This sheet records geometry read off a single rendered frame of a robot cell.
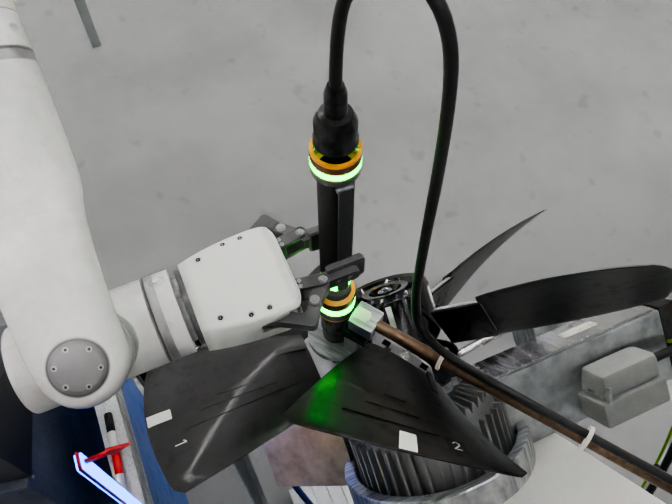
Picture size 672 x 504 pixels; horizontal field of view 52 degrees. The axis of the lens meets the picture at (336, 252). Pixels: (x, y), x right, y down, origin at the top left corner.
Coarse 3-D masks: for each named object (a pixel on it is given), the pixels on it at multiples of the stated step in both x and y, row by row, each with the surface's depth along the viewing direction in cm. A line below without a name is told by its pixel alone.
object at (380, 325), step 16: (400, 336) 75; (416, 352) 75; (432, 352) 74; (448, 368) 74; (480, 384) 72; (512, 400) 71; (560, 432) 70; (592, 448) 69; (624, 464) 68; (656, 480) 67
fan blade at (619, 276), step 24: (648, 264) 72; (504, 288) 83; (528, 288) 82; (552, 288) 82; (576, 288) 82; (600, 288) 82; (624, 288) 83; (648, 288) 84; (504, 312) 89; (528, 312) 89; (552, 312) 89; (576, 312) 89; (600, 312) 90
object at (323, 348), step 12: (372, 312) 77; (348, 324) 77; (360, 324) 76; (372, 324) 76; (312, 336) 85; (348, 336) 78; (360, 336) 78; (372, 336) 77; (312, 348) 84; (324, 348) 84; (336, 348) 84; (348, 348) 83; (336, 360) 84
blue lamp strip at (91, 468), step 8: (80, 456) 85; (88, 464) 87; (88, 472) 86; (96, 472) 89; (104, 472) 94; (104, 480) 92; (112, 480) 97; (112, 488) 95; (120, 488) 100; (120, 496) 98; (128, 496) 104
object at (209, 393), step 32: (224, 352) 94; (256, 352) 93; (288, 352) 92; (160, 384) 92; (192, 384) 91; (224, 384) 90; (256, 384) 90; (288, 384) 90; (192, 416) 87; (224, 416) 87; (256, 416) 87; (160, 448) 84; (192, 448) 84; (224, 448) 84; (256, 448) 85; (192, 480) 81
